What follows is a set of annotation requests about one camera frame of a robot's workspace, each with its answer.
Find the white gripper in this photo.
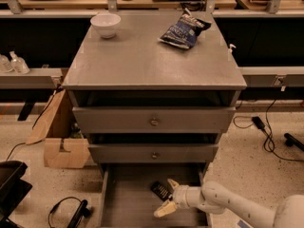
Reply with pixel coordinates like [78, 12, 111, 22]
[154, 179, 203, 218]

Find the grey bottom drawer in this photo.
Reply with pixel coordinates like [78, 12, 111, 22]
[99, 163, 211, 228]

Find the black power adapter with cable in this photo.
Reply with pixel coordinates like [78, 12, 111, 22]
[233, 100, 303, 162]

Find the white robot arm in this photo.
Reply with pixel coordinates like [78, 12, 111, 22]
[151, 179, 304, 228]

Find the blue chip bag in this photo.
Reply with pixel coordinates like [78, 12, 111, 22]
[159, 9, 211, 49]

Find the grey drawer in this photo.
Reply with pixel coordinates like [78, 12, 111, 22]
[99, 163, 211, 228]
[88, 143, 219, 163]
[73, 106, 235, 134]

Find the clear sanitizer bottle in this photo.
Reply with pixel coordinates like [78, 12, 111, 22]
[0, 54, 13, 72]
[9, 51, 29, 74]

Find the black chair base left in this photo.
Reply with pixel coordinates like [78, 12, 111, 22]
[0, 161, 32, 228]

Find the white ceramic bowl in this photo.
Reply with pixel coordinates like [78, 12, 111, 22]
[90, 12, 121, 38]

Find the brown cardboard box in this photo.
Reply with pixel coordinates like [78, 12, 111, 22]
[26, 87, 90, 169]

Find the black caster leg right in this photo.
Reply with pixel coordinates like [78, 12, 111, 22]
[284, 133, 304, 152]

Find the small white pump bottle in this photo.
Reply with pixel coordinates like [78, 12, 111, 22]
[228, 44, 237, 61]

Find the grey top drawer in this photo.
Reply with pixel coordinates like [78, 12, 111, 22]
[73, 106, 235, 134]

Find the grey middle drawer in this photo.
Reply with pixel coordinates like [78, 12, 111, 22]
[88, 143, 219, 163]

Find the grey drawer cabinet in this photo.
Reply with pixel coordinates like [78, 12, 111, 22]
[62, 9, 248, 176]

